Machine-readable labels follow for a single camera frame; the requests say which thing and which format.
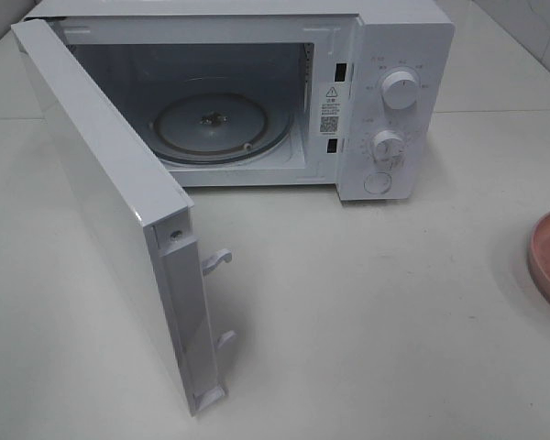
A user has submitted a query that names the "round white door button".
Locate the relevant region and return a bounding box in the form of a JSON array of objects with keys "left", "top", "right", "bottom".
[{"left": 364, "top": 171, "right": 392, "bottom": 194}]

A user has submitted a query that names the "white microwave door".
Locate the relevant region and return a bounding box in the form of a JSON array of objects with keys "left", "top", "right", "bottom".
[{"left": 12, "top": 19, "right": 235, "bottom": 415}]

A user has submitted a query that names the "white timer knob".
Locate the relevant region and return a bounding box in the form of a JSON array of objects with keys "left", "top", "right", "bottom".
[{"left": 372, "top": 130, "right": 405, "bottom": 162}]

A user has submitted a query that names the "glass microwave turntable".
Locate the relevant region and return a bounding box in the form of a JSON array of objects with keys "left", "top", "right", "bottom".
[{"left": 150, "top": 93, "right": 269, "bottom": 164}]

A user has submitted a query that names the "white warning label sticker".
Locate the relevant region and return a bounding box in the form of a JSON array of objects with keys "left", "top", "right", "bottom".
[{"left": 319, "top": 82, "right": 342, "bottom": 135}]

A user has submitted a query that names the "white microwave oven body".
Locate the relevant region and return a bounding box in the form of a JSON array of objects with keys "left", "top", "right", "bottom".
[{"left": 20, "top": 1, "right": 455, "bottom": 201}]

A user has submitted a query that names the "upper white power knob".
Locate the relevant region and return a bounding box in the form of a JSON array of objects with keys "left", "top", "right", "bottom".
[{"left": 380, "top": 69, "right": 420, "bottom": 110}]

